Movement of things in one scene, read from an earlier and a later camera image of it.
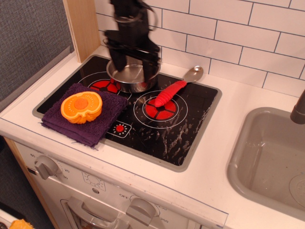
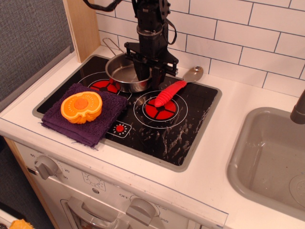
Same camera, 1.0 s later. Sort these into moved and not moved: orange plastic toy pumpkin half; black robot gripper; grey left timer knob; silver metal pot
Moved: black robot gripper
Not moved: silver metal pot; grey left timer knob; orange plastic toy pumpkin half
